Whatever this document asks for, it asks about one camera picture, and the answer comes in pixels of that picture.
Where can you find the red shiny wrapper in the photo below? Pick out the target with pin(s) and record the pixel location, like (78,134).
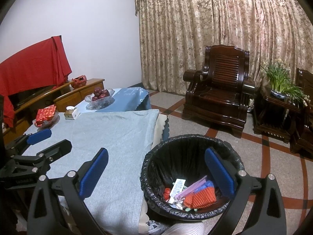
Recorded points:
(167,193)

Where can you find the red plastic bag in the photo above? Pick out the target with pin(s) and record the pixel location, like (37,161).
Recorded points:
(78,82)

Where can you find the dark red apple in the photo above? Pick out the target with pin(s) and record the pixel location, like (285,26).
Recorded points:
(104,97)
(105,93)
(98,91)
(95,98)

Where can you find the orange foam net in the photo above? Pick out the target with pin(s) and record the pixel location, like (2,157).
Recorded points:
(200,197)

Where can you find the grey patterned cloth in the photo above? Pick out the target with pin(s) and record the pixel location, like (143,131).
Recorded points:
(156,226)

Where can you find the wooden cabinet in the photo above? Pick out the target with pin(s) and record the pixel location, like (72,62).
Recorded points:
(71,95)

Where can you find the red patterned packet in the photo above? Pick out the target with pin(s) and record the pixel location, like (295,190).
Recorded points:
(46,114)

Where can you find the cream scalloped table cover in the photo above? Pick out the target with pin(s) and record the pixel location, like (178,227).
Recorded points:
(160,124)

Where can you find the blue embroidered tablecloth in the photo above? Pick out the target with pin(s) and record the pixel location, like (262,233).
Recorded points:
(127,100)

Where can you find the dark wooden side table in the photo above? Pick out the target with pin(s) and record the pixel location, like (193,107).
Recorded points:
(273,117)

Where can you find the bin with black liner bag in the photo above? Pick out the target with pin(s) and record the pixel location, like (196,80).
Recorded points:
(185,156)

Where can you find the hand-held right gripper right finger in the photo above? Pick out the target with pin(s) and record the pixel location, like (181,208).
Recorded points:
(220,173)

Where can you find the pink card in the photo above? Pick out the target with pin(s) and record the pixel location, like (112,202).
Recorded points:
(193,187)

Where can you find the white and blue box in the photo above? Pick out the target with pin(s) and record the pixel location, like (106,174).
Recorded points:
(178,187)

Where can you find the beige patterned curtain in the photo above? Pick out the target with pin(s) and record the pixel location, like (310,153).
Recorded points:
(220,17)

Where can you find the red cloth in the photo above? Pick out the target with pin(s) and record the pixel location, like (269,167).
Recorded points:
(31,66)

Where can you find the glass fruit bowl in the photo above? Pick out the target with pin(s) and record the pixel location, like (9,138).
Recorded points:
(97,104)

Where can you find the potted flowering plant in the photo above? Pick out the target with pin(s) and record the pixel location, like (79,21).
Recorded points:
(278,78)

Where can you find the blue plastic cover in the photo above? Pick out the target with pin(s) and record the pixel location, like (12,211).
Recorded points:
(205,185)

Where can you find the glass dish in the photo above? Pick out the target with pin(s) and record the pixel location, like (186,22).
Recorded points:
(52,122)

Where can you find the white and gold tissue box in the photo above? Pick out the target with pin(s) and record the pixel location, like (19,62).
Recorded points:
(72,113)

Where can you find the grey-blue tablecloth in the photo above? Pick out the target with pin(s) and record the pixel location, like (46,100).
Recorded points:
(110,139)

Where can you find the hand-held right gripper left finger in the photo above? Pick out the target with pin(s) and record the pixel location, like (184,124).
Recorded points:
(94,173)

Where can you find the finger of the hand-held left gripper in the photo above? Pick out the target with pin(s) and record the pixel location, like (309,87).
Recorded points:
(58,148)
(39,136)

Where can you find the white tissue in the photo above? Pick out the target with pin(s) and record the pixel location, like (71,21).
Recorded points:
(174,202)

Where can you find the black television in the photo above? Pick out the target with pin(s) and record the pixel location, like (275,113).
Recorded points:
(27,97)

